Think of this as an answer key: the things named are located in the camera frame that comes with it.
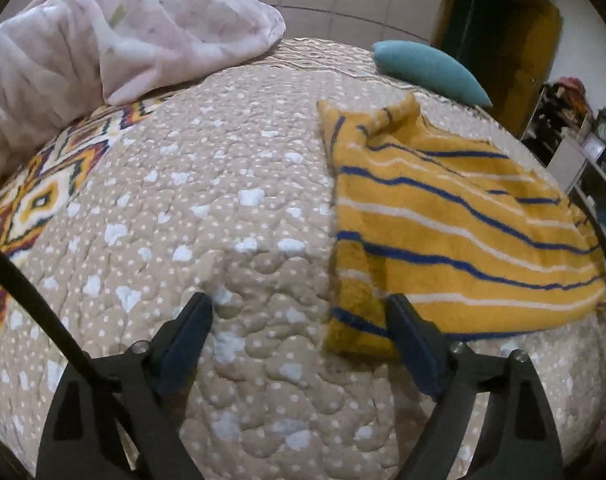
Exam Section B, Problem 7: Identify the pink floral blanket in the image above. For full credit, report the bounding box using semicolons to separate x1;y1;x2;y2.
0;0;286;182

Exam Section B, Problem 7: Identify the yellow blue striped sweater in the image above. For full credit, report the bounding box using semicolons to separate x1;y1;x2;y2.
318;96;606;359

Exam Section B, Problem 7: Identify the beige dotted quilted bedspread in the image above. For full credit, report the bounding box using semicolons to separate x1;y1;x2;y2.
0;37;606;480

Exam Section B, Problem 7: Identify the dark wooden door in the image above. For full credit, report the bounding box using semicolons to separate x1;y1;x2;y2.
433;0;562;138

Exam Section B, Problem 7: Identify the black cable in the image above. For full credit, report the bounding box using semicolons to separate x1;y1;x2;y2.
0;234;120;411

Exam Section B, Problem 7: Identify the cluttered white shelf unit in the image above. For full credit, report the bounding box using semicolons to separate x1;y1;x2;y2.
521;77;606;255

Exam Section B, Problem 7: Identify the teal pillow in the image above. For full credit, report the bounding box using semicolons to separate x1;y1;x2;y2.
372;40;493;108

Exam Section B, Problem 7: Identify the colourful patterned bed sheet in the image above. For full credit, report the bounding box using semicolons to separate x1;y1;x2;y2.
0;91;179;426

